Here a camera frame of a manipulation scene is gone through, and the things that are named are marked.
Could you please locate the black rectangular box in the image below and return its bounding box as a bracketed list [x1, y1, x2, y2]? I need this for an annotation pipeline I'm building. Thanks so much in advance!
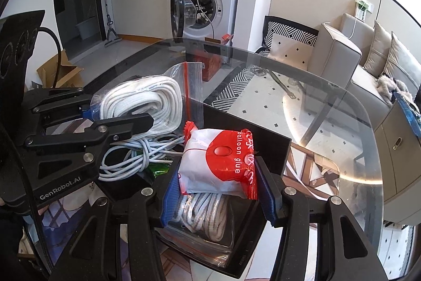
[95, 75, 293, 280]

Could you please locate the flat floor mop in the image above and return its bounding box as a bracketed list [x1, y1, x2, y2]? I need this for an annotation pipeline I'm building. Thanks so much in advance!
[102, 0, 122, 48]

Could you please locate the white charging cable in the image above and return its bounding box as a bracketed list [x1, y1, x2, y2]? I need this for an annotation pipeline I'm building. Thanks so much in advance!
[342, 18, 358, 38]

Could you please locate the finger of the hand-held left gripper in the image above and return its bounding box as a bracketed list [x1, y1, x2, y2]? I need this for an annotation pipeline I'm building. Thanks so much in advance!
[24, 113, 155, 183]
[23, 87, 97, 124]

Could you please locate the grey satin pillow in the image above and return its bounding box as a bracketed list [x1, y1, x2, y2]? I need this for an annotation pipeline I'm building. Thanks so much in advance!
[363, 19, 393, 77]
[383, 31, 421, 87]

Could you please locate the beige sideboard cabinet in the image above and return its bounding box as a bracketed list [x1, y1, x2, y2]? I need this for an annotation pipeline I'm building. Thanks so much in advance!
[372, 100, 421, 222]

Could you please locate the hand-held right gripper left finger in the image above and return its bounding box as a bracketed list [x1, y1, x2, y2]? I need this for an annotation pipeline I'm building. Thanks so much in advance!
[49, 166, 185, 281]

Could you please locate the grey furry cloth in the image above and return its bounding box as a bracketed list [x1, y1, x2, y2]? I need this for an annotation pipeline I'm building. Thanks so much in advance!
[377, 75, 412, 104]

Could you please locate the beige sofa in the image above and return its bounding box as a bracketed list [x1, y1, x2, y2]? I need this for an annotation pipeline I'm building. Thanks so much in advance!
[307, 13, 412, 110]

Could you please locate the bag of white shoelaces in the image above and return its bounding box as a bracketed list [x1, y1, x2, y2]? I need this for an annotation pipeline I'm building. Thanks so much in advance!
[164, 192, 237, 265]

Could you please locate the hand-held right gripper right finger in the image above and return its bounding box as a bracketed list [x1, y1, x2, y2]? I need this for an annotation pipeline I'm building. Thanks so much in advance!
[255, 156, 390, 281]

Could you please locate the green white medicine packet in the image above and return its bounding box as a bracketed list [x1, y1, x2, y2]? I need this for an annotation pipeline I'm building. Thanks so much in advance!
[141, 152, 172, 177]

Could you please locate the bag of thick white rope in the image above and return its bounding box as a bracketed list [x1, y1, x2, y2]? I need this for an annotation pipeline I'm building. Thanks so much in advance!
[90, 62, 204, 140]

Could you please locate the printed table mat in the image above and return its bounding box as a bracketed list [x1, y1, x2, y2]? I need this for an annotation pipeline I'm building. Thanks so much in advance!
[16, 136, 341, 281]

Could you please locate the blue plastic packet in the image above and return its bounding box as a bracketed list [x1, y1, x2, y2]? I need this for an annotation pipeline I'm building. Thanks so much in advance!
[393, 92, 421, 138]

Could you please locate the white wall power strip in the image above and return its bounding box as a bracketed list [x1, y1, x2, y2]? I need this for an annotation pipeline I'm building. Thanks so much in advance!
[354, 0, 374, 20]

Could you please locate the open cardboard box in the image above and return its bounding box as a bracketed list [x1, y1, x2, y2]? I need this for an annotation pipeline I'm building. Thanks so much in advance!
[36, 49, 84, 89]

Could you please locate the person's left forearm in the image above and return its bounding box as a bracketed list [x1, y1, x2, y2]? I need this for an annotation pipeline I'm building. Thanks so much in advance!
[0, 212, 30, 281]

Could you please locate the red cardboard box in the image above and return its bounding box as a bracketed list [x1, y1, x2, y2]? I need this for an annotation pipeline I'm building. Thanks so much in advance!
[201, 34, 234, 82]

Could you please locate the grey bucket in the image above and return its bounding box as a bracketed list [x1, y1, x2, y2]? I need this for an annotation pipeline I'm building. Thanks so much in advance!
[76, 20, 98, 40]

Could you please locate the black white striped rug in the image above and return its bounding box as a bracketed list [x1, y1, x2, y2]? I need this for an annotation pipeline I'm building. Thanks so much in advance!
[204, 68, 260, 112]

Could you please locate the white usb cable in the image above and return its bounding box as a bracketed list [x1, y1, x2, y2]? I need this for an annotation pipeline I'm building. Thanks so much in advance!
[99, 133, 186, 183]

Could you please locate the black white patterned chair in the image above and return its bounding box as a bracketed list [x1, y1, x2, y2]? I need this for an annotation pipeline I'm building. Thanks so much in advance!
[261, 15, 319, 71]

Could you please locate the red white glue packet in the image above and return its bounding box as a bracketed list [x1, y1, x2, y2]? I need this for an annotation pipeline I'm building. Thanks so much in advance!
[178, 121, 259, 201]

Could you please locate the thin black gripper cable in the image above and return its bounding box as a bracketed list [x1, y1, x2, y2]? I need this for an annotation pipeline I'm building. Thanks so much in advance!
[38, 27, 64, 89]

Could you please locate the thick black braided cable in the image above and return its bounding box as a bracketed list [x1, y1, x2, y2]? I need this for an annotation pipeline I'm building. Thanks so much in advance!
[0, 123, 53, 272]

